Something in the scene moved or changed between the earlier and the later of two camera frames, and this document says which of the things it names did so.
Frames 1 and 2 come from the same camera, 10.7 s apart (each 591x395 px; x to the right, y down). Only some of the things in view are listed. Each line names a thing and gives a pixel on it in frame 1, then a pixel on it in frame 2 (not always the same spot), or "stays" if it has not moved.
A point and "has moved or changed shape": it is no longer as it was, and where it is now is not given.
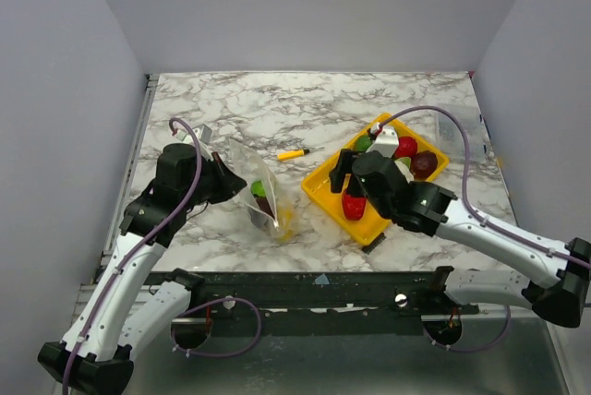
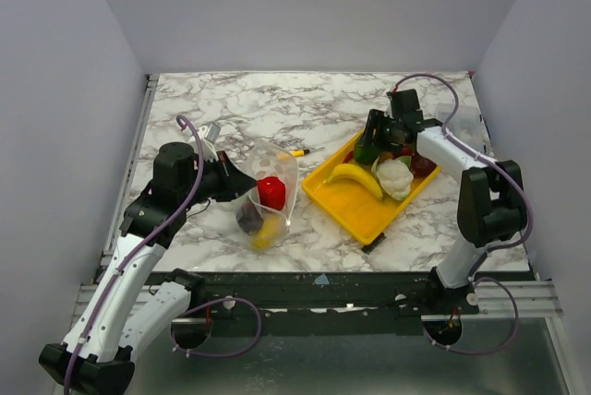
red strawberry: x=354 y=207 -> x=271 y=192
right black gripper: x=344 y=167 -> x=381 y=127
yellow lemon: x=286 y=222 -> x=272 y=229
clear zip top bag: x=269 y=204 has moved or changed shape
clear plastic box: x=450 y=138 stays
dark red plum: x=423 y=164 stays
